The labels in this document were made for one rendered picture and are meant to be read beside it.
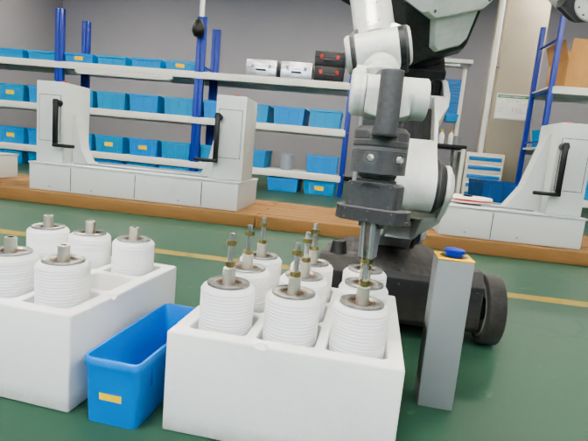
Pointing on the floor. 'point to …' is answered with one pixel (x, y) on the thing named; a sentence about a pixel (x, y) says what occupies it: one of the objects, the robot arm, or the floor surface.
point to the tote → (491, 189)
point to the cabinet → (479, 168)
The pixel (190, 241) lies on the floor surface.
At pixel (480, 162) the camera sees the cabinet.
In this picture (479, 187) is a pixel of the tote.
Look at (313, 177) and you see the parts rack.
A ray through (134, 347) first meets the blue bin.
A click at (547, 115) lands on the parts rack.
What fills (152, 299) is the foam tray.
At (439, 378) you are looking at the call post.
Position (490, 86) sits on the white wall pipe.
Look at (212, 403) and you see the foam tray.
